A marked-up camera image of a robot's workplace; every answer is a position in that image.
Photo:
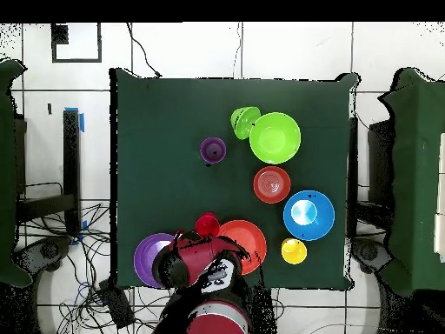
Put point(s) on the small orange bowl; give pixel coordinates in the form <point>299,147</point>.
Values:
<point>272,184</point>

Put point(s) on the large orange bowl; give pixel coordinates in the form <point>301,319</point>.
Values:
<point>250,236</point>

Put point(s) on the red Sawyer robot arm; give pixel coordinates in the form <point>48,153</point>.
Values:
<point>198,257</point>

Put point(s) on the green cloth side table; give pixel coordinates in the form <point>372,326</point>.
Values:
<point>7,226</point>
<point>417,174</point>

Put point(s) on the dark green tablecloth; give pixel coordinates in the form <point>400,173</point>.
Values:
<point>167,104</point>

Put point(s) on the large green bowl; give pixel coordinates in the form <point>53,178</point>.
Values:
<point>274,137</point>

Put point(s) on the black box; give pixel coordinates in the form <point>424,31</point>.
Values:
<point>380,163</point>

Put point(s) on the red cup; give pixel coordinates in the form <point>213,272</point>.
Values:
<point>207,225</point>

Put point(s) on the small green bowl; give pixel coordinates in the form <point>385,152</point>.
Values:
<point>241,120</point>

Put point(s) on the black office chair base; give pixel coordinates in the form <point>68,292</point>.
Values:
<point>45,252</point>

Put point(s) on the black metal stand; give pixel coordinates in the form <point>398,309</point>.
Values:
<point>71,156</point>

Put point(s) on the large purple bowl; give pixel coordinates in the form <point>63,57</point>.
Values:
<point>146,257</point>

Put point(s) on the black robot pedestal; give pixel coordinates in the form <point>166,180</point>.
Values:
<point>264,313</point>

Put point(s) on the blue tape strip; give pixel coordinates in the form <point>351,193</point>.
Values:
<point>82,123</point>

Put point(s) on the purple cup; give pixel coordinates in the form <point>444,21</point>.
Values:
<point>212,150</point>

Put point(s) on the blue bowl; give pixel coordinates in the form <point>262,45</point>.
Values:
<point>309,226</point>

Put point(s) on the black square floor frame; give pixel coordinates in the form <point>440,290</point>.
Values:
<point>76,61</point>

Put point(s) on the yellow cup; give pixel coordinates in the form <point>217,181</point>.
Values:
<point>293,252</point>

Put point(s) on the black power strip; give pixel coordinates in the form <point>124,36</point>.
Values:
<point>116,304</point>

